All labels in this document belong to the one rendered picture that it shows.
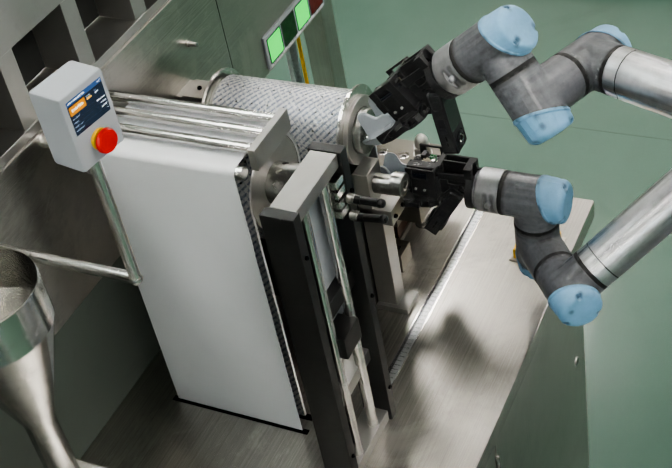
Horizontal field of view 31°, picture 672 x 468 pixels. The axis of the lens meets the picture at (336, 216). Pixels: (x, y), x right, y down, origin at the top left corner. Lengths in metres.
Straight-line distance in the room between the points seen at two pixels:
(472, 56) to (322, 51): 1.27
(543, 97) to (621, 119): 2.35
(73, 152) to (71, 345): 0.64
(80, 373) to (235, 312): 0.31
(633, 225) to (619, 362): 1.35
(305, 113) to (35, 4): 0.46
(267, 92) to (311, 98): 0.08
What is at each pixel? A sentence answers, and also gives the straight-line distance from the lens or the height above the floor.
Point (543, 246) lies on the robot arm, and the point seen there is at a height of 1.05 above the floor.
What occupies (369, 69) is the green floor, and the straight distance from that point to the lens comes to 4.43.
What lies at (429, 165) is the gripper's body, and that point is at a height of 1.16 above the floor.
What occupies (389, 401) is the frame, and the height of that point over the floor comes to 0.94.
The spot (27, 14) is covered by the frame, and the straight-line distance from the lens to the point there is 1.76.
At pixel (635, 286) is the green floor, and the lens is 3.44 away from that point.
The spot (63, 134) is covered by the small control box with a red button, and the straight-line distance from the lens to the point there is 1.36.
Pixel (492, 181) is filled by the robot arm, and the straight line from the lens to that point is 1.98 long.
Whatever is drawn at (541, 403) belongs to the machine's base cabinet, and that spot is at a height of 0.63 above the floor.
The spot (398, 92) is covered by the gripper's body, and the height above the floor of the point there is 1.38.
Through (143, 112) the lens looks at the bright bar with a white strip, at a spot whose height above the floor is 1.46.
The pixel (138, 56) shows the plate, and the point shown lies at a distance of 1.98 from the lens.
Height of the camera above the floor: 2.38
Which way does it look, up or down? 39 degrees down
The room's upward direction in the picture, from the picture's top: 12 degrees counter-clockwise
